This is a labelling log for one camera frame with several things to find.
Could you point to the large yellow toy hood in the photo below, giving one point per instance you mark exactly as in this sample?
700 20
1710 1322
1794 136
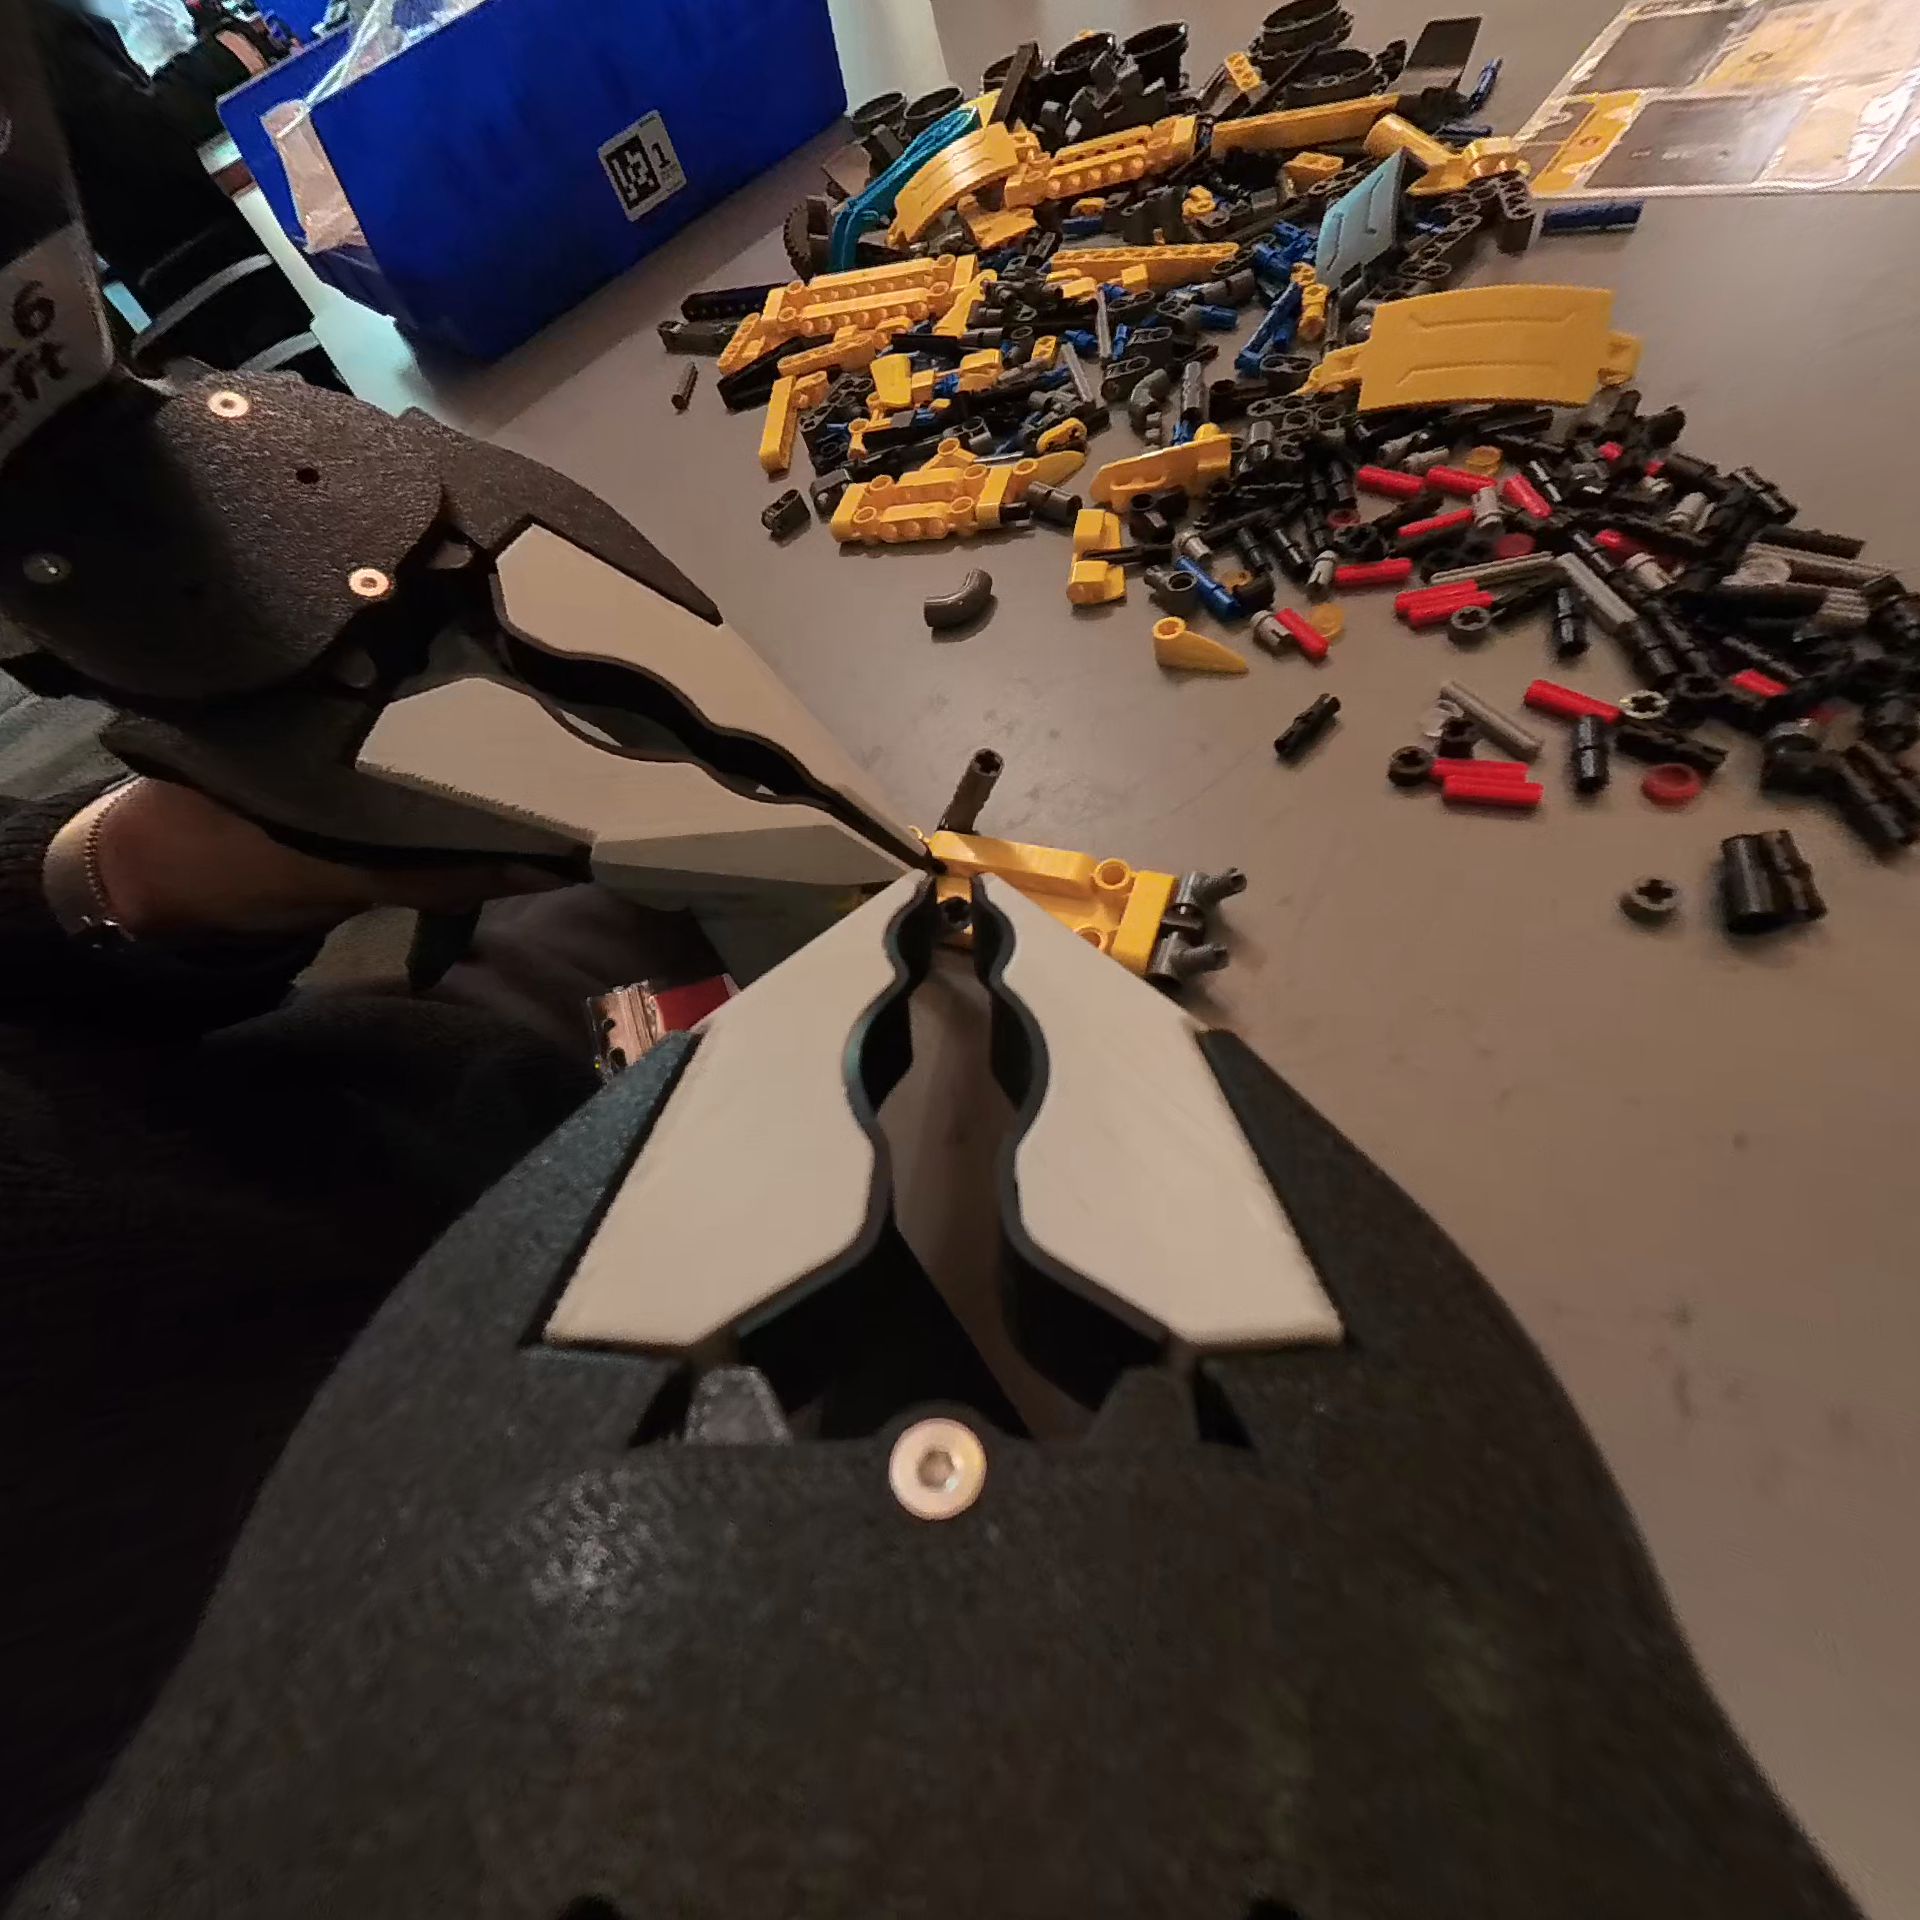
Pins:
1478 352

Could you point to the black office chair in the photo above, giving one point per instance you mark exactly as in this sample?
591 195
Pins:
211 292

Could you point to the yellow curved toy panel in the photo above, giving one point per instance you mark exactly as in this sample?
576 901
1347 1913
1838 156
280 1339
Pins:
1095 559

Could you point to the person's left forearm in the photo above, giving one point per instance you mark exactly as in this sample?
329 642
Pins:
22 930

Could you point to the black double toy connector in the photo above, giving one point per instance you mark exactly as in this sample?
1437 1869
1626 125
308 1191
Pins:
1771 884

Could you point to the grey toy bush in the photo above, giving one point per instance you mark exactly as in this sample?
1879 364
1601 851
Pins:
1651 901

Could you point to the clear plastic bag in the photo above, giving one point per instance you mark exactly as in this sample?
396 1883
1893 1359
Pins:
308 172

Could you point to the yellow toy brick with holes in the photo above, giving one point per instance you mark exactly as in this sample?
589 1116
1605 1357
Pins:
1154 468

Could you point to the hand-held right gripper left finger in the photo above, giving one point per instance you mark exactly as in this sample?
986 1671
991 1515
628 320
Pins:
721 1185

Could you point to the yellow toy tooth piece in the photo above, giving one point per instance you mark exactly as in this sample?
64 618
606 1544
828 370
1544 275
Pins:
1196 649

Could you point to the yellow printed sticker sheet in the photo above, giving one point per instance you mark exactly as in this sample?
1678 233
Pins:
1724 105

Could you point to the pile of small toy pins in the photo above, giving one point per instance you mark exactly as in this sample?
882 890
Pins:
1621 600

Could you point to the blue plastic storage bin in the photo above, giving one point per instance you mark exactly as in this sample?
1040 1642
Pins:
571 164

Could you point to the pile of yellow toy bricks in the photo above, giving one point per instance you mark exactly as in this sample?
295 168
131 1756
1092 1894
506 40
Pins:
1051 270

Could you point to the large yellow toy shell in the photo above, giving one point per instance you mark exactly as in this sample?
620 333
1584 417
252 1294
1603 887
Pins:
931 502

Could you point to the person's left hand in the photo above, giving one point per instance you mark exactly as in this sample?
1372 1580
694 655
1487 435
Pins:
271 878

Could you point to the silver wristwatch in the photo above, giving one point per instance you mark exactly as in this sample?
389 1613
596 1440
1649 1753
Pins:
87 878

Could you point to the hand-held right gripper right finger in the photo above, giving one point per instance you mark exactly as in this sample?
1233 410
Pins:
1170 1185

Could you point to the grey toy tube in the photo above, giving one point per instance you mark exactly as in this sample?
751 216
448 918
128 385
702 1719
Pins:
974 789

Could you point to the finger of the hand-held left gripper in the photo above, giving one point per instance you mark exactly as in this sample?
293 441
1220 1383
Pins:
675 645
524 764

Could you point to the black toy pin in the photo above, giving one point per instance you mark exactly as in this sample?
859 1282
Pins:
957 909
1308 725

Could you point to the red and silver packet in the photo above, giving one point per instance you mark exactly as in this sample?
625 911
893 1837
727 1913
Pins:
660 1012

